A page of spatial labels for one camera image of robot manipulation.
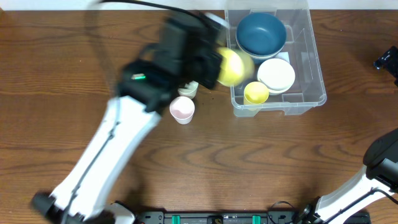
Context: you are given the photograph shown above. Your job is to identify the yellow cup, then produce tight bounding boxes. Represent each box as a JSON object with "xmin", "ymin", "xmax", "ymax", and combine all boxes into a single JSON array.
[
  {"xmin": 244, "ymin": 82, "xmax": 269, "ymax": 105},
  {"xmin": 217, "ymin": 47, "xmax": 254, "ymax": 87}
]

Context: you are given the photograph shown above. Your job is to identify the dark blue large bowl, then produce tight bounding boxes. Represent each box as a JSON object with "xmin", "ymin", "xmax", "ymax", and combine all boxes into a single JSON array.
[
  {"xmin": 249, "ymin": 54, "xmax": 275, "ymax": 65},
  {"xmin": 236, "ymin": 12, "xmax": 287, "ymax": 57}
]

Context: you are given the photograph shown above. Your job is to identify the beige large bowl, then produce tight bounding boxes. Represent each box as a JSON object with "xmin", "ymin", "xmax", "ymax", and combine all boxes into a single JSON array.
[{"xmin": 236, "ymin": 36, "xmax": 284, "ymax": 60}]

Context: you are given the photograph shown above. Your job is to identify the white small bowl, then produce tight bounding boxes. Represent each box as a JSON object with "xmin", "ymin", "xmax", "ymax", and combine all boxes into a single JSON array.
[{"xmin": 257, "ymin": 58, "xmax": 295, "ymax": 87}]

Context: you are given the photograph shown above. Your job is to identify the yellow small bowl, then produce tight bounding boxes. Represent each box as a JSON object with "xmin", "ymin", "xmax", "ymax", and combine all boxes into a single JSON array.
[{"xmin": 268, "ymin": 85, "xmax": 291, "ymax": 95}]

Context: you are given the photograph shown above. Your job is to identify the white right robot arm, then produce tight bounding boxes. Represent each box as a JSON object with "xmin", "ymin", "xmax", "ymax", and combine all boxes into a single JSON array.
[{"xmin": 293, "ymin": 129, "xmax": 397, "ymax": 223}]

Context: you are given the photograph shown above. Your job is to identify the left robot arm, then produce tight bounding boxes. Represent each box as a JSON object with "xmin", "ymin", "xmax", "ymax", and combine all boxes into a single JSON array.
[{"xmin": 31, "ymin": 11, "xmax": 228, "ymax": 223}]

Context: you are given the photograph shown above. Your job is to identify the white mint plastic cup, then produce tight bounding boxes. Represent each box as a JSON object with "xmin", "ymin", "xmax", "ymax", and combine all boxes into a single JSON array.
[{"xmin": 178, "ymin": 81, "xmax": 199, "ymax": 99}]

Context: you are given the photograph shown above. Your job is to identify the pink plastic cup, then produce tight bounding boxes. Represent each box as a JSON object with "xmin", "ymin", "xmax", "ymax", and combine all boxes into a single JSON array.
[{"xmin": 169, "ymin": 96, "xmax": 195, "ymax": 124}]

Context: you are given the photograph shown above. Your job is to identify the clear plastic storage bin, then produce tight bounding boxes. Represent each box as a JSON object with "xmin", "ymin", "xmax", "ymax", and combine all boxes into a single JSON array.
[{"xmin": 224, "ymin": 0, "xmax": 326, "ymax": 117}]

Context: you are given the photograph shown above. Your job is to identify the white label in bin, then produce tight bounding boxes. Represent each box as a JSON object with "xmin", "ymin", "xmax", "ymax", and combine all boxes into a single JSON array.
[{"xmin": 275, "ymin": 52, "xmax": 290, "ymax": 65}]

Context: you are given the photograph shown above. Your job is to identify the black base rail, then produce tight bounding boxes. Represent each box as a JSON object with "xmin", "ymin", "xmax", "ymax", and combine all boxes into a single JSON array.
[{"xmin": 133, "ymin": 210, "xmax": 373, "ymax": 224}]

